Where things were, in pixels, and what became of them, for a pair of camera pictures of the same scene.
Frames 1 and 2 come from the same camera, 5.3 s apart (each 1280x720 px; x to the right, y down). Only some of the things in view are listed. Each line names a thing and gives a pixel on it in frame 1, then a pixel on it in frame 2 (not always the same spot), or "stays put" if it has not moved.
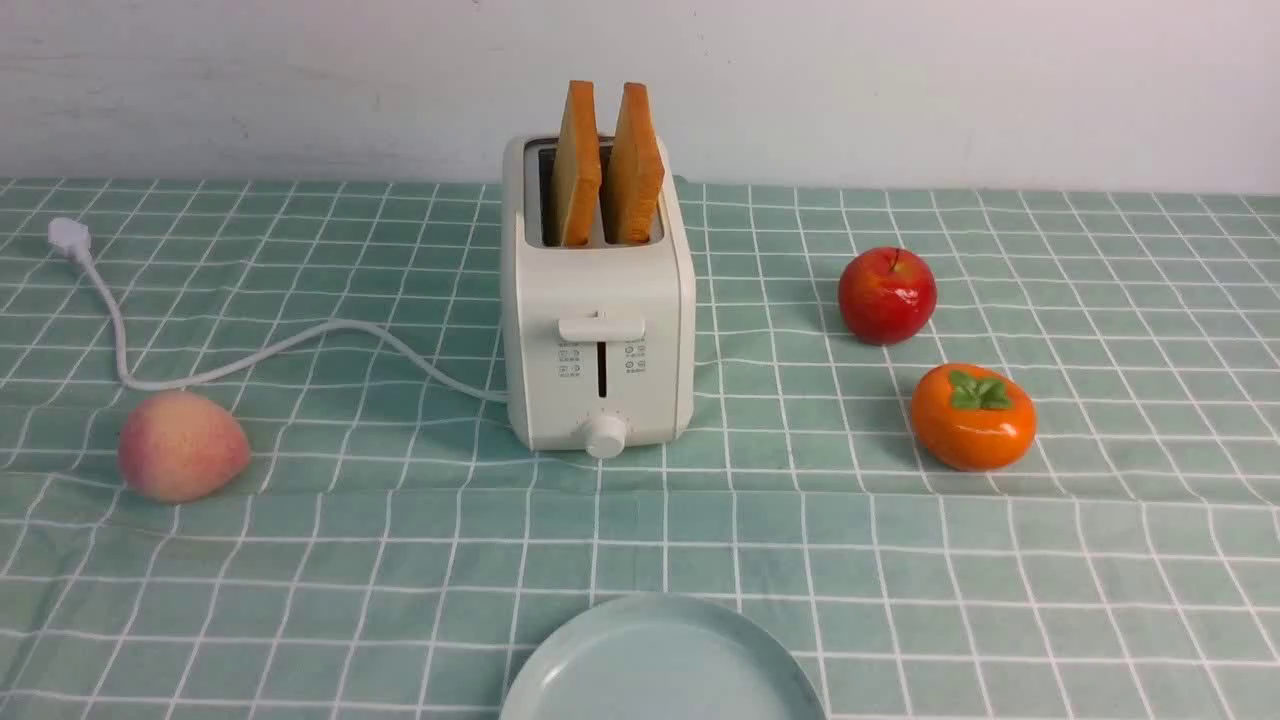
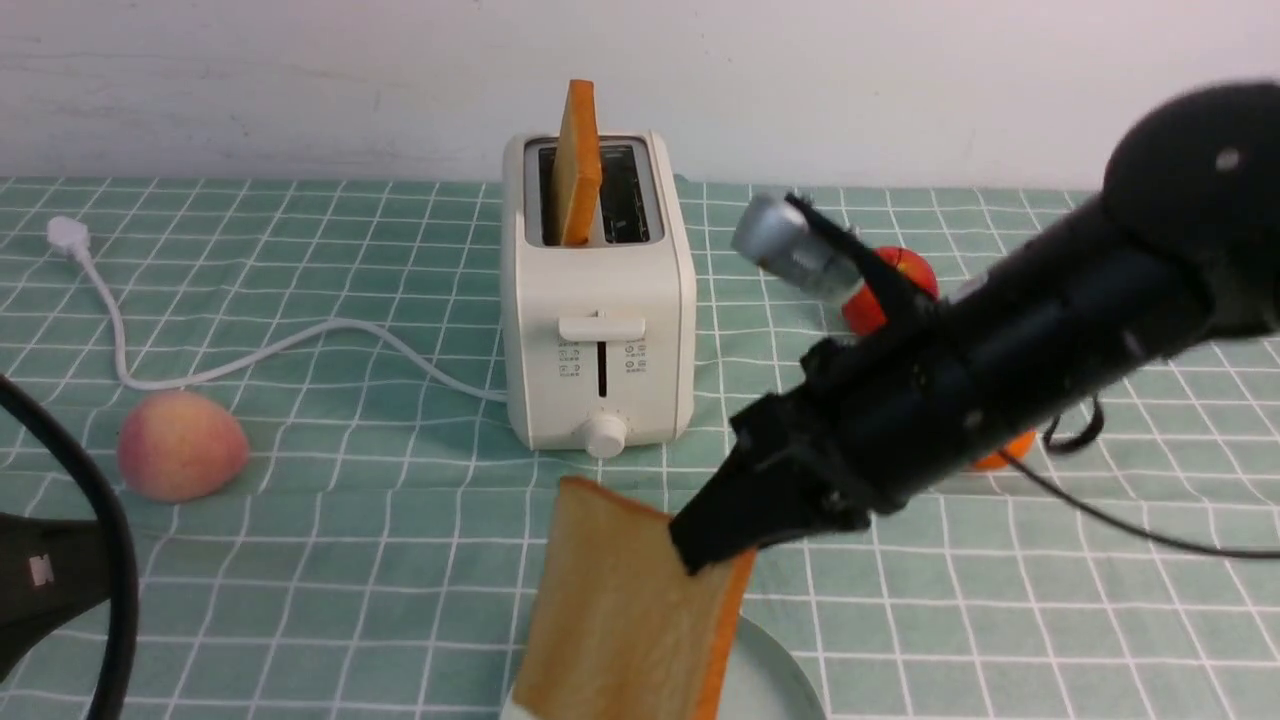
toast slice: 637,172 to 622,629
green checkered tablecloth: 382,554 stays put
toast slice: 577,166 stays put
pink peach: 179,446 stays put
